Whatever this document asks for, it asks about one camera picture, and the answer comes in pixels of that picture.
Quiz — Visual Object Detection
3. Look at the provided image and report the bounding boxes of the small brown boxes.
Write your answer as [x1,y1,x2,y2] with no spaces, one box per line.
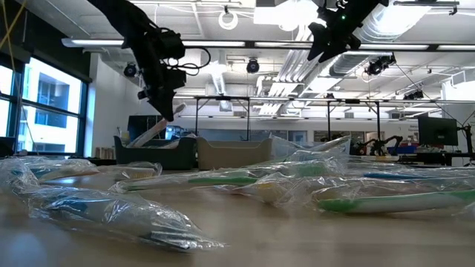
[94,147,117,160]

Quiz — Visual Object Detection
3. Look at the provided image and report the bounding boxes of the long ceiling light bar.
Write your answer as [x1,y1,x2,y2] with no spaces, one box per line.
[61,36,475,52]

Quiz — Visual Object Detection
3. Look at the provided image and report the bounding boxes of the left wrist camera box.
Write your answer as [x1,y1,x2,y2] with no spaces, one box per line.
[157,28,186,60]

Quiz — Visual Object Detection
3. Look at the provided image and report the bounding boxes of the clear plastic bin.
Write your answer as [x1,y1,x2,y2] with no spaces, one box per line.
[270,133,352,164]

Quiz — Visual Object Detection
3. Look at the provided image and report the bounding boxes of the white ring light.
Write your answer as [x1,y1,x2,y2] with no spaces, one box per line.
[217,10,239,31]

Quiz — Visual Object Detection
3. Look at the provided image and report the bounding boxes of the dark window frame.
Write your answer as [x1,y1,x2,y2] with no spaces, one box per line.
[0,51,93,157]

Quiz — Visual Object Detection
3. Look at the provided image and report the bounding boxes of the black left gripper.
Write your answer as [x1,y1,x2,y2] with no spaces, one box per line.
[137,47,186,122]

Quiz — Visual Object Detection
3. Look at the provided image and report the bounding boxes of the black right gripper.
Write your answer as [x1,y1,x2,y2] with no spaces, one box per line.
[307,0,367,63]

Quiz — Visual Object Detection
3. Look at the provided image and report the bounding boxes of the yellow cable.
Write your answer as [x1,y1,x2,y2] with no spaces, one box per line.
[0,0,30,75]

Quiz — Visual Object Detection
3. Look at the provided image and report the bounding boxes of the background black robot arms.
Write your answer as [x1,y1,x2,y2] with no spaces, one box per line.
[350,135,404,156]

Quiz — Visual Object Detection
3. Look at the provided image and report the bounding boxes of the beige plastic bin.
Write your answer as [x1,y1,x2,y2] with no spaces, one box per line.
[195,137,275,171]

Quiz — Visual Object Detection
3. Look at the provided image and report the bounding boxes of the round silver ventilation duct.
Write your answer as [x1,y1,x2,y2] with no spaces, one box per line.
[328,0,431,77]

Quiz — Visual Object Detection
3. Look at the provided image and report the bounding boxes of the black computer monitor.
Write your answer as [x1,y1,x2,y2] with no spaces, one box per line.
[127,114,168,140]
[418,116,459,147]

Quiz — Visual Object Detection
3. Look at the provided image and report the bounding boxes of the dark green plastic bin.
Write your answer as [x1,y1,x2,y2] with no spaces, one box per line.
[114,135,197,171]

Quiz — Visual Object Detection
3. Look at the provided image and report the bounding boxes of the blue storage bin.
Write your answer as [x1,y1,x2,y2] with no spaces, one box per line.
[386,145,419,155]

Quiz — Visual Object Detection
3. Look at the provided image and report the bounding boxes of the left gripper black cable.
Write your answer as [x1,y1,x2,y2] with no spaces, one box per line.
[163,46,212,77]

